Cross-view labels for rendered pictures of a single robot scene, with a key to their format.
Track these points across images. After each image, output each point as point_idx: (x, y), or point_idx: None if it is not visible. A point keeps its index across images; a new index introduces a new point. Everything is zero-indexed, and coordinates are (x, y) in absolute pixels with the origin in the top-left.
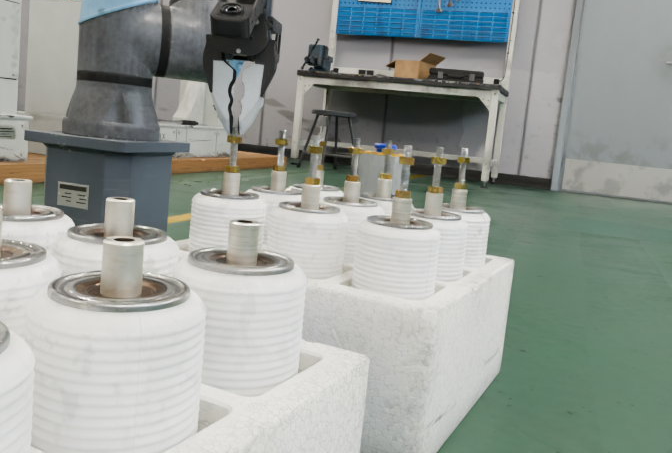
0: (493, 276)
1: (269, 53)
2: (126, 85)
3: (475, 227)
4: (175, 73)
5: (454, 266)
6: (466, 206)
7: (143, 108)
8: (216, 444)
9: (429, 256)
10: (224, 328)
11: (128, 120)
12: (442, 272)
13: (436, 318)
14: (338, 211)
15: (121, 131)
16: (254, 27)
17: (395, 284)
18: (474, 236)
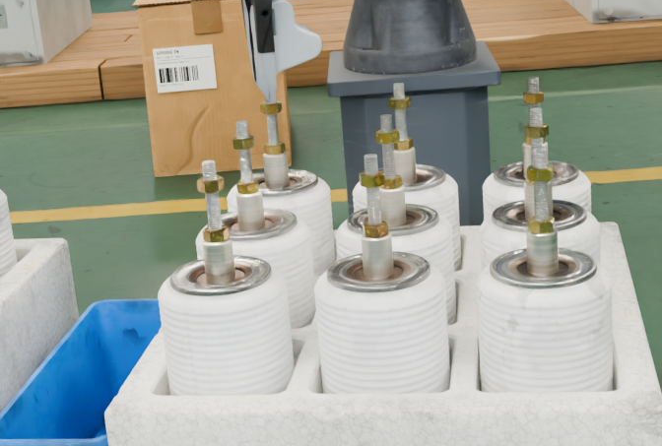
0: (454, 414)
1: None
2: None
3: (501, 313)
4: None
5: (349, 369)
6: (589, 266)
7: (400, 26)
8: None
9: (189, 336)
10: None
11: (376, 45)
12: (334, 373)
13: (108, 421)
14: (246, 238)
15: (365, 61)
16: None
17: (166, 362)
18: (501, 331)
